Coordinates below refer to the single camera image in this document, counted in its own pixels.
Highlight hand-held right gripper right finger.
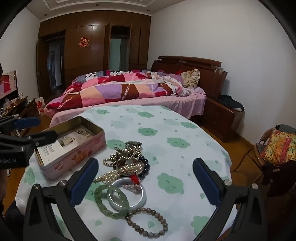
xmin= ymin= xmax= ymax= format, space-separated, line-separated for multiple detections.
xmin=192 ymin=158 xmax=273 ymax=241

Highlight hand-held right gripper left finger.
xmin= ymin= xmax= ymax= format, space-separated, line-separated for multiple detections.
xmin=23 ymin=158 xmax=100 ymax=241

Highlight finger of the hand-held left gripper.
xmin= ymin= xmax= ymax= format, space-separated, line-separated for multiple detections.
xmin=0 ymin=116 xmax=41 ymax=135
xmin=0 ymin=130 xmax=58 ymax=150

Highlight green jade segmented bracelet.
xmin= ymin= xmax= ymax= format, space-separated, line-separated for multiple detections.
xmin=94 ymin=184 xmax=130 ymax=217

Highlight pink tin box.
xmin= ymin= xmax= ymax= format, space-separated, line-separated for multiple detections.
xmin=34 ymin=116 xmax=106 ymax=181

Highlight pearl necklace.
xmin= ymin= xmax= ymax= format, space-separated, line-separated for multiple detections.
xmin=94 ymin=160 xmax=145 ymax=186

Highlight gold bead chain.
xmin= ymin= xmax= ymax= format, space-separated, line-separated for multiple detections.
xmin=103 ymin=145 xmax=141 ymax=166

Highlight red knot charm bracelet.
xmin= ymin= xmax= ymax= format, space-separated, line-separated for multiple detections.
xmin=122 ymin=175 xmax=142 ymax=193

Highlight grey-brown bead bracelet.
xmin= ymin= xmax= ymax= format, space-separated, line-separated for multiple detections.
xmin=125 ymin=207 xmax=169 ymax=237

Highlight white jade bangle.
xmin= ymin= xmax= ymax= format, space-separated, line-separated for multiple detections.
xmin=107 ymin=177 xmax=147 ymax=210

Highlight dark blue bead bracelet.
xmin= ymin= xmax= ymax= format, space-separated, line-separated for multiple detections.
xmin=137 ymin=155 xmax=151 ymax=179

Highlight metal wrist watch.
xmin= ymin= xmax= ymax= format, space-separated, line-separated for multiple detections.
xmin=125 ymin=140 xmax=142 ymax=151

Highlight dark wooden cabinet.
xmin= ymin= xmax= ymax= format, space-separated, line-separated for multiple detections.
xmin=0 ymin=96 xmax=37 ymax=139

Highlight white instruction sheet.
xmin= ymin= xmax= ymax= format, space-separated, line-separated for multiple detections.
xmin=36 ymin=141 xmax=65 ymax=166

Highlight white and red bag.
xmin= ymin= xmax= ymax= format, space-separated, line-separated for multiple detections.
xmin=35 ymin=97 xmax=45 ymax=116

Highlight printed paper leaflet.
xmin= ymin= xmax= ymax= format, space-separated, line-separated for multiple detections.
xmin=57 ymin=125 xmax=95 ymax=147

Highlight television with cloth cover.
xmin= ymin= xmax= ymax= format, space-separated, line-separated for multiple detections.
xmin=0 ymin=64 xmax=18 ymax=98

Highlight wicker chair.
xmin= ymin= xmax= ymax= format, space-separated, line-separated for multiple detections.
xmin=233 ymin=128 xmax=296 ymax=186

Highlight wooden nightstand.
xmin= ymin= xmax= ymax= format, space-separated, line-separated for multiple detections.
xmin=200 ymin=96 xmax=245 ymax=143

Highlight dark red garment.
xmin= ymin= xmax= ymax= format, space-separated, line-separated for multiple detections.
xmin=261 ymin=160 xmax=296 ymax=197

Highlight black white printed blanket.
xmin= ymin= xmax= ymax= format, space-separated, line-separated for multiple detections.
xmin=74 ymin=70 xmax=130 ymax=82

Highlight patchwork quilt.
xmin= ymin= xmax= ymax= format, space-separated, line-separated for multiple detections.
xmin=44 ymin=70 xmax=192 ymax=112

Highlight colourful patterned cushion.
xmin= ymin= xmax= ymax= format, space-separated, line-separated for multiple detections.
xmin=260 ymin=128 xmax=296 ymax=165

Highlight dark clothes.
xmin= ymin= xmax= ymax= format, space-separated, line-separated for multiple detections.
xmin=217 ymin=95 xmax=245 ymax=110

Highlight bed with pink sheet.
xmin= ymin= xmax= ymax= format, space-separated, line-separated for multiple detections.
xmin=44 ymin=87 xmax=207 ymax=127

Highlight brown wooden wardrobe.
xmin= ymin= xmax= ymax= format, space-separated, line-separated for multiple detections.
xmin=36 ymin=16 xmax=152 ymax=93

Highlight black bag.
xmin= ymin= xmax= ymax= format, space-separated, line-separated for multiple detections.
xmin=275 ymin=124 xmax=296 ymax=135

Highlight floral pillow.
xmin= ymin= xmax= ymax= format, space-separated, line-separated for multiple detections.
xmin=180 ymin=68 xmax=200 ymax=89

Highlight wooden headboard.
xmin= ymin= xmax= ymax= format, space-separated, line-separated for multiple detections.
xmin=151 ymin=56 xmax=228 ymax=100

